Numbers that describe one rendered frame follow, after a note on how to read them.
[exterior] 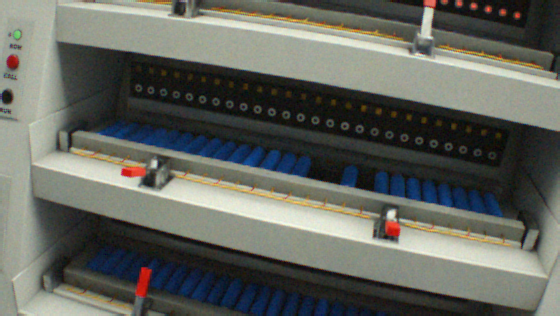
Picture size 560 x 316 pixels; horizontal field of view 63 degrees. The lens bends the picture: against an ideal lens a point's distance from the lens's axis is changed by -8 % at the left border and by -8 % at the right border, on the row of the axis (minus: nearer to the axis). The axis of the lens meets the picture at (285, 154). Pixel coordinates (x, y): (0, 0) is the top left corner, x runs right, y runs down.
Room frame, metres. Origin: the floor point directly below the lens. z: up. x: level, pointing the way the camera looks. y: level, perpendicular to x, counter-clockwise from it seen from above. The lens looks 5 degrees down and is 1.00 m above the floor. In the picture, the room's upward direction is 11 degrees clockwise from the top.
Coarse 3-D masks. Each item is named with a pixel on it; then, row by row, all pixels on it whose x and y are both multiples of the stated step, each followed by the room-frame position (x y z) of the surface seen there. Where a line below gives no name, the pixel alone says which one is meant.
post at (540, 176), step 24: (552, 0) 0.63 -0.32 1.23; (552, 24) 0.62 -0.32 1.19; (528, 144) 0.63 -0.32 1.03; (552, 144) 0.55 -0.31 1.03; (528, 168) 0.61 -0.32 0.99; (552, 168) 0.53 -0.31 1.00; (552, 192) 0.51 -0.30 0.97; (552, 288) 0.46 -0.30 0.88; (504, 312) 0.57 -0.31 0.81; (528, 312) 0.50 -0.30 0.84; (552, 312) 0.46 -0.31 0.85
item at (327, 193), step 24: (72, 144) 0.60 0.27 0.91; (96, 144) 0.59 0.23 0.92; (120, 144) 0.59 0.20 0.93; (144, 144) 0.60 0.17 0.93; (192, 168) 0.57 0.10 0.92; (216, 168) 0.57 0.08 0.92; (240, 168) 0.57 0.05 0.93; (288, 192) 0.56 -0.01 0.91; (312, 192) 0.55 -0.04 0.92; (336, 192) 0.55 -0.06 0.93; (360, 192) 0.55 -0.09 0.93; (360, 216) 0.53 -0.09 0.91; (408, 216) 0.54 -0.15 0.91; (432, 216) 0.53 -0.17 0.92; (456, 216) 0.53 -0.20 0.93; (480, 216) 0.53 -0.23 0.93; (480, 240) 0.51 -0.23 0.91; (504, 240) 0.51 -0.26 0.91
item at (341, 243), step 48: (96, 96) 0.68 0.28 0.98; (48, 144) 0.58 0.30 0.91; (336, 144) 0.67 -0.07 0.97; (384, 144) 0.67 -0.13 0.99; (48, 192) 0.56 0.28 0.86; (96, 192) 0.55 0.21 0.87; (144, 192) 0.53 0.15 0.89; (192, 192) 0.55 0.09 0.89; (240, 192) 0.56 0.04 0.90; (528, 192) 0.58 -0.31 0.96; (240, 240) 0.52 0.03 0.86; (288, 240) 0.51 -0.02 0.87; (336, 240) 0.50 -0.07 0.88; (432, 240) 0.51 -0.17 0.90; (528, 240) 0.51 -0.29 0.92; (432, 288) 0.50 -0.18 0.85; (480, 288) 0.48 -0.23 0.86; (528, 288) 0.47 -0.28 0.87
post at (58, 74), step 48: (0, 0) 0.57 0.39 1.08; (48, 0) 0.56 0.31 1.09; (0, 48) 0.57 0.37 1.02; (48, 48) 0.56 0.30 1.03; (96, 48) 0.66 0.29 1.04; (48, 96) 0.57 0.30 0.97; (0, 144) 0.56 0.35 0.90; (48, 240) 0.61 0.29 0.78; (96, 240) 0.75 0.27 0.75; (0, 288) 0.56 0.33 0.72
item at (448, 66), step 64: (64, 0) 0.57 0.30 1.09; (128, 0) 0.59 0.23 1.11; (192, 0) 0.54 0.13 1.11; (256, 0) 0.59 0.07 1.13; (320, 0) 0.68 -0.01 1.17; (384, 0) 0.67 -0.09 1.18; (448, 0) 0.65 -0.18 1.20; (512, 0) 0.64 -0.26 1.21; (256, 64) 0.53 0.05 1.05; (320, 64) 0.51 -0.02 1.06; (384, 64) 0.50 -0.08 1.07; (448, 64) 0.49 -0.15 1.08; (512, 64) 0.52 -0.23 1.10
